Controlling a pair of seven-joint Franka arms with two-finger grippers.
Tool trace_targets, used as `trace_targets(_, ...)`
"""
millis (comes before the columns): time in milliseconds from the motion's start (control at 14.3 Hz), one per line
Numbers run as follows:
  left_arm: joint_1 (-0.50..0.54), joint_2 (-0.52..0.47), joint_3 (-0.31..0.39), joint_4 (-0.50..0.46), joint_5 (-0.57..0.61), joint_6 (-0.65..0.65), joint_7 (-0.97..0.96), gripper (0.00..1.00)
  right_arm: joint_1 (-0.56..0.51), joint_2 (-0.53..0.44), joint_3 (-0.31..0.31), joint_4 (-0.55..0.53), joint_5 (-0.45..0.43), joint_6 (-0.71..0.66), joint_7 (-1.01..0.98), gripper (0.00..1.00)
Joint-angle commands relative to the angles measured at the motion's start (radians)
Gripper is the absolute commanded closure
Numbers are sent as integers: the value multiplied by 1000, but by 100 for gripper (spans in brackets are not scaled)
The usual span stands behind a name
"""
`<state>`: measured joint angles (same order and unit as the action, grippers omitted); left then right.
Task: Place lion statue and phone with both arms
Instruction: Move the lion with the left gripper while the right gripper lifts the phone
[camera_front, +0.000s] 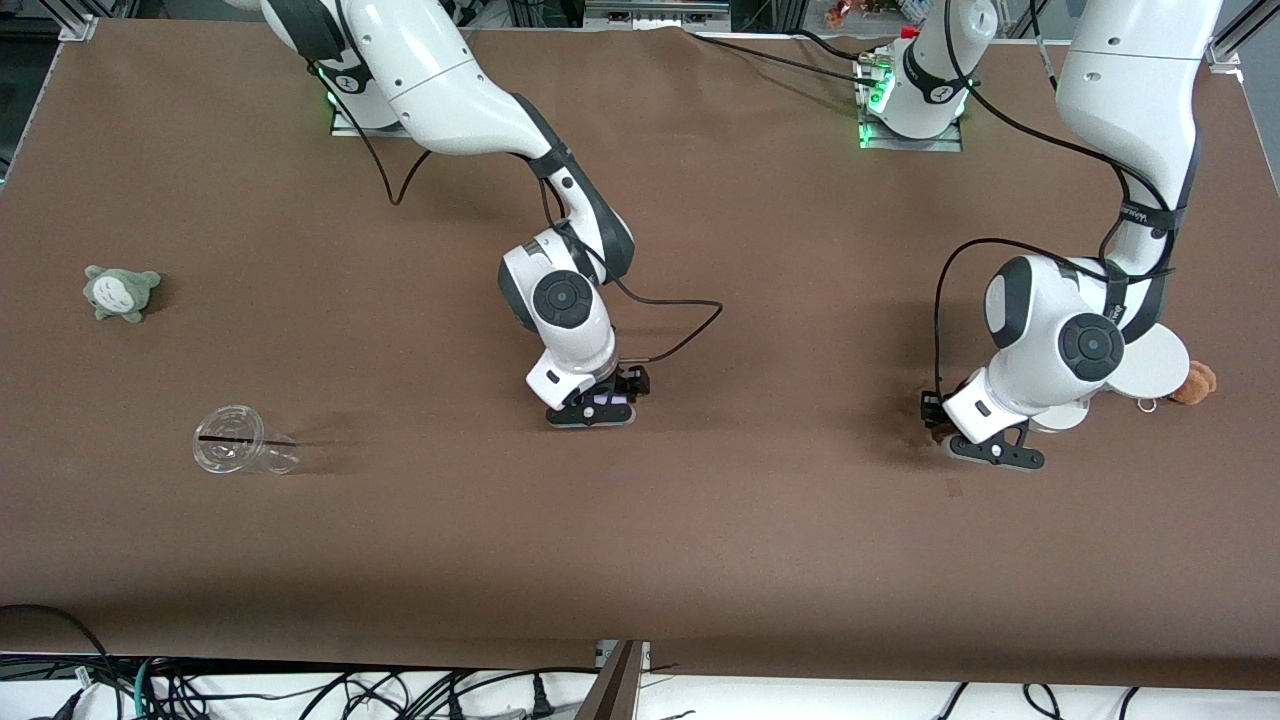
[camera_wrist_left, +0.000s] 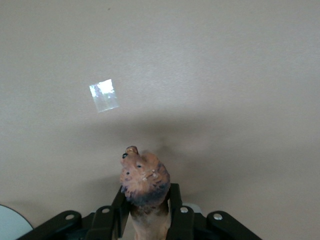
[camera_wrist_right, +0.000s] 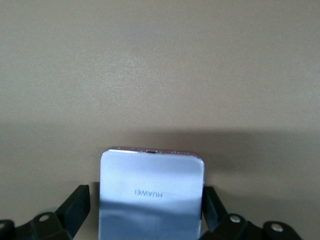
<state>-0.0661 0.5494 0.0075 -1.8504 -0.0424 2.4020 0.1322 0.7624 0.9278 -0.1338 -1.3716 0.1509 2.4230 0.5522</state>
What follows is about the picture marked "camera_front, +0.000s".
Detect brown table cover sheet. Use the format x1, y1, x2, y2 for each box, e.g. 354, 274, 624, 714
0, 18, 1280, 691

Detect white round plate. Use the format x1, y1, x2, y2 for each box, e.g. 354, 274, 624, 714
1105, 325, 1193, 401

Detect brown fluffy plush toy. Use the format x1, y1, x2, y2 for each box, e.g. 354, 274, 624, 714
1168, 361, 1218, 407

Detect dark wooden beam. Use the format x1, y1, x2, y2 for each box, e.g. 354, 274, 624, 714
575, 640, 646, 720

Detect clear plastic lidded cup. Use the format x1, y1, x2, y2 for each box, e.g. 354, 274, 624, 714
192, 404, 301, 477

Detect colourful background toys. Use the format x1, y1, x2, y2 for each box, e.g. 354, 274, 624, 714
825, 0, 929, 27

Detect grey green Totoro plush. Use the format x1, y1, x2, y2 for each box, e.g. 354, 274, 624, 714
83, 265, 162, 324

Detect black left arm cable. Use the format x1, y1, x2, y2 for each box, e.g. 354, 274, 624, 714
932, 0, 1191, 401

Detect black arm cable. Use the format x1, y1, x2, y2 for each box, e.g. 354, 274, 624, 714
932, 0, 1191, 401
305, 55, 724, 366

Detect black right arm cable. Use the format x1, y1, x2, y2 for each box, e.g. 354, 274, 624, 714
305, 55, 724, 366

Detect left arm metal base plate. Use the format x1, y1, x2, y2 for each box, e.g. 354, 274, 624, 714
855, 50, 966, 153

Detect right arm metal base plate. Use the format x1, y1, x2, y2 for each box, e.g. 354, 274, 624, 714
330, 105, 411, 138

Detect long black table cable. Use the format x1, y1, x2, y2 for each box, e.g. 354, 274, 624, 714
685, 28, 873, 89

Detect aluminium frame rail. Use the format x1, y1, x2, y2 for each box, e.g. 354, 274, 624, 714
585, 0, 733, 23

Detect short black table cable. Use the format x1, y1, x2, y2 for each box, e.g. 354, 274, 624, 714
798, 28, 866, 61

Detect black looped floor cable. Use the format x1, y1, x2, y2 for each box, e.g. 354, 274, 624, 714
0, 603, 121, 720

